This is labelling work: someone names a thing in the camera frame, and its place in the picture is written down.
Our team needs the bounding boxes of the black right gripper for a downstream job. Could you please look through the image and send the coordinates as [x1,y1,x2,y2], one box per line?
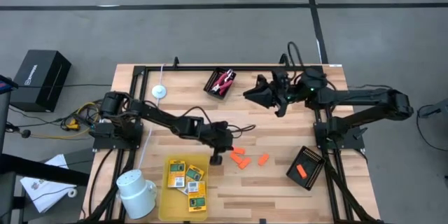
[242,69,309,118]

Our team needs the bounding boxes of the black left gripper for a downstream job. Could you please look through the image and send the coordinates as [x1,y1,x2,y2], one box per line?
[204,121,235,166]

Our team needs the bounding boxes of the black mesh plastic basket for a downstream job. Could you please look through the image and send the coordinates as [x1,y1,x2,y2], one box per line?
[203,66,238,101]
[285,145,327,192]

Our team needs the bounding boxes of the yellow translucent plastic tray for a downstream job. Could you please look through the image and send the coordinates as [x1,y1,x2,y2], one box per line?
[157,153,210,222]

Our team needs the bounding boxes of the white cylindrical device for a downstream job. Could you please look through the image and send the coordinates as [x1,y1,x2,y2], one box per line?
[115,168,158,221]

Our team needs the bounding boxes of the white round disc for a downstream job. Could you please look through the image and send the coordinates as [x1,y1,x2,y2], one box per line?
[151,84,168,100]

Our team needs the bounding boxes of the white paper sheet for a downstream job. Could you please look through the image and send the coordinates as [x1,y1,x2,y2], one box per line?
[20,153,78,214]

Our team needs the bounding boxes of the grey stand foot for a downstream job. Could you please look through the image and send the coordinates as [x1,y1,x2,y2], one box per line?
[416,97,448,120]

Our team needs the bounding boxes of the dark desk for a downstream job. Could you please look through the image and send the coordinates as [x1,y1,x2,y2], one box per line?
[0,146,95,224]

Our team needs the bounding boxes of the black cardboard box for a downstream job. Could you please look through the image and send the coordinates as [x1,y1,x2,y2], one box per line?
[9,49,72,113]

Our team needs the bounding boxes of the dark blue device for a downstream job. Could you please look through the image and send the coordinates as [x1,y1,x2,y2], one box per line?
[0,74,19,95]

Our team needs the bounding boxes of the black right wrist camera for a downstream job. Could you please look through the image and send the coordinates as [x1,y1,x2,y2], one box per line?
[276,71,291,90]

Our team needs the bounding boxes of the black right camera cable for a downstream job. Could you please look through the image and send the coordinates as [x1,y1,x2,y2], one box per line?
[286,41,306,74]

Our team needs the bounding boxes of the thin white cable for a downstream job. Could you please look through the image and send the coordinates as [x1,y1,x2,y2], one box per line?
[137,63,166,171]

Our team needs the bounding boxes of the black aluminium table frame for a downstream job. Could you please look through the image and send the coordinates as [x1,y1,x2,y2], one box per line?
[78,55,384,224]

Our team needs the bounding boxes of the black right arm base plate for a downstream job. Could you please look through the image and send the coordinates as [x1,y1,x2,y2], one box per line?
[313,120,366,151]

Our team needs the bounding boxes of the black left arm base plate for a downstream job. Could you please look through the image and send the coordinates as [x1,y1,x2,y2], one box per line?
[92,121,144,152]

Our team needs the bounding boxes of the yellow cable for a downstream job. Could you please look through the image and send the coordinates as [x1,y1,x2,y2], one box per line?
[30,101,103,140]

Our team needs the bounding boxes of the black floor cable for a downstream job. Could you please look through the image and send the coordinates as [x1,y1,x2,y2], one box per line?
[415,104,448,153]

